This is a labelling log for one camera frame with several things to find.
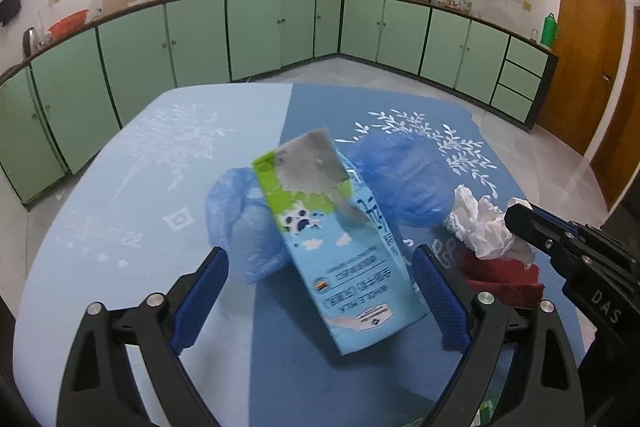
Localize white tissue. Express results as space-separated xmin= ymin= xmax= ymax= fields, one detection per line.
xmin=444 ymin=184 xmax=535 ymax=269

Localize blue plastic bag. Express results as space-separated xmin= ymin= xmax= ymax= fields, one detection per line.
xmin=205 ymin=132 xmax=457 ymax=284

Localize blue milk carton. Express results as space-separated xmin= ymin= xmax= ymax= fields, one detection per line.
xmin=253 ymin=128 xmax=427 ymax=355

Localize green white wrapper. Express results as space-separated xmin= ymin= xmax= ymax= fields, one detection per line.
xmin=471 ymin=399 xmax=498 ymax=427

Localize green lower kitchen cabinets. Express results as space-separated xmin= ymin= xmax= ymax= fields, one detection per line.
xmin=1 ymin=0 xmax=556 ymax=204

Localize dark red sponge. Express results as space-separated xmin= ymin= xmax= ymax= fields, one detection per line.
xmin=458 ymin=249 xmax=544 ymax=309

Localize brown wooden door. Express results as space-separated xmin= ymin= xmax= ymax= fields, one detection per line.
xmin=537 ymin=0 xmax=626 ymax=154
xmin=590 ymin=6 xmax=639 ymax=210

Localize blue tree-print tablecloth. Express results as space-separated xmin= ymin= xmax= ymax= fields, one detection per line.
xmin=12 ymin=82 xmax=586 ymax=427

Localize green thermos bottle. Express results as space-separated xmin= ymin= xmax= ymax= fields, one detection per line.
xmin=540 ymin=13 xmax=559 ymax=48

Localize steel kettle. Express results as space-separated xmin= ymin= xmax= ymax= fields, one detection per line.
xmin=22 ymin=27 xmax=40 ymax=58

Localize orange plastic basin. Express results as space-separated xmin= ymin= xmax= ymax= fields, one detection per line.
xmin=48 ymin=9 xmax=89 ymax=40

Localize dark hanging towel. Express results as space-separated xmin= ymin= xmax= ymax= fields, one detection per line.
xmin=0 ymin=0 xmax=22 ymax=26

